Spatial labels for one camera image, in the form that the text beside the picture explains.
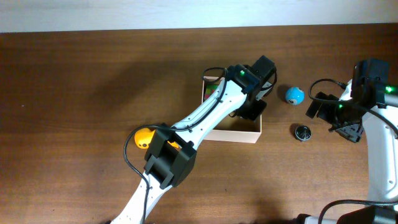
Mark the black round cap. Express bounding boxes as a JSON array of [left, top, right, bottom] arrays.
[[294, 125, 312, 142]]

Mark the yellow rubber animal toy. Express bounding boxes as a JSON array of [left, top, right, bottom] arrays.
[[134, 128, 180, 150]]

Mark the beige cardboard box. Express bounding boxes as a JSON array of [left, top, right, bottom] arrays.
[[203, 80, 262, 143]]

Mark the blue white ball toy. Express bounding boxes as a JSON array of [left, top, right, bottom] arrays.
[[285, 87, 305, 105]]

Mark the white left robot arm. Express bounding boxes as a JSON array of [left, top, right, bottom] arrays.
[[112, 56, 277, 223]]

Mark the pastel rubik's cube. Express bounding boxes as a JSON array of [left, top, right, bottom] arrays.
[[203, 84, 218, 101]]

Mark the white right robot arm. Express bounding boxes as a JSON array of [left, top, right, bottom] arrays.
[[294, 58, 397, 224]]

